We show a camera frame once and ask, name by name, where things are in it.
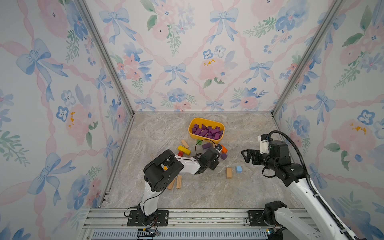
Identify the yellow long brick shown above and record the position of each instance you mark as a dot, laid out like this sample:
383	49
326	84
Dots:
184	150

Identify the natural wood brick right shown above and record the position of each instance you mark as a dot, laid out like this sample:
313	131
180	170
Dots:
229	173

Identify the yellow plastic storage bin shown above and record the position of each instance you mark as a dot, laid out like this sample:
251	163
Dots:
203	129

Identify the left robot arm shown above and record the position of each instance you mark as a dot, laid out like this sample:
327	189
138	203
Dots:
161	172

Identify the purple small brick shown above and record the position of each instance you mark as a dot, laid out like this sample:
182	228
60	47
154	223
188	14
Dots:
224	156

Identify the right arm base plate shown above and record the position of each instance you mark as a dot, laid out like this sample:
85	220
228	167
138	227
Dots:
256	218

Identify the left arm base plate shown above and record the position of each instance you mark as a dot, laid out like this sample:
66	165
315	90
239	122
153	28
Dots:
137	218

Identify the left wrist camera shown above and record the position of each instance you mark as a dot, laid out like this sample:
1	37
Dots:
219	148

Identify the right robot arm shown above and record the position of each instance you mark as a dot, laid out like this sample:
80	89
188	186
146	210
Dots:
328	225

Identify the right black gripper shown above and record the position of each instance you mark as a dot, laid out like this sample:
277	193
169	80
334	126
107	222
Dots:
254	156

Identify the purple long brick top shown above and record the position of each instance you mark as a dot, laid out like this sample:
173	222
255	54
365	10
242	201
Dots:
206	146

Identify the natural wood long brick left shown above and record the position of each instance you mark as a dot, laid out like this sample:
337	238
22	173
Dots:
171	185

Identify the light blue cube brick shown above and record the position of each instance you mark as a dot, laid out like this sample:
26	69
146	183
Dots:
239	169

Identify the natural wood brick top left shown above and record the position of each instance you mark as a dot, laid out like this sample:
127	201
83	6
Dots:
184	143

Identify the orange brick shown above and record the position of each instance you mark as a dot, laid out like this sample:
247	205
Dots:
224	150

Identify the natural wood long brick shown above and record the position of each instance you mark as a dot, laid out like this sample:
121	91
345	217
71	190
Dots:
171	185
179	182

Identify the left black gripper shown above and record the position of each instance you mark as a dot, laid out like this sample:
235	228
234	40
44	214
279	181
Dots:
214	155

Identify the aluminium mounting rail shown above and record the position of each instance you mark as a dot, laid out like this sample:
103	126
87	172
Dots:
186	224

